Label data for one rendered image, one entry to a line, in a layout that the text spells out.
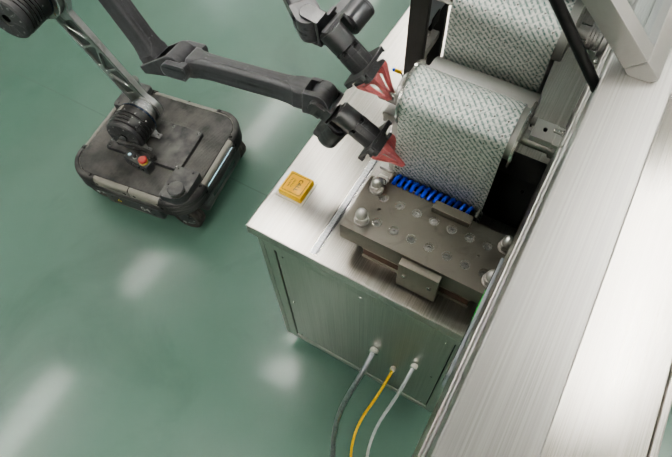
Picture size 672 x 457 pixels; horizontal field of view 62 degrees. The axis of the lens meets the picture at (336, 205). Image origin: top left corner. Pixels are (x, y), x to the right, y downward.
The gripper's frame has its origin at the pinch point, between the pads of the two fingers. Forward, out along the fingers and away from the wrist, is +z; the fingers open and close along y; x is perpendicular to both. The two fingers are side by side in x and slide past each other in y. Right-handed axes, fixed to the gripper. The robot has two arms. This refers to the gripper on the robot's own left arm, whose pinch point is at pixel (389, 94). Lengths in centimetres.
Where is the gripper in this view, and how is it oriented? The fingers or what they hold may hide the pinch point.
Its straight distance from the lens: 128.1
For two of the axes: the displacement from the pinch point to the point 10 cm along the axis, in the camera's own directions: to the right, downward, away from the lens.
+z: 6.8, 6.3, 3.9
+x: 5.7, -1.1, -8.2
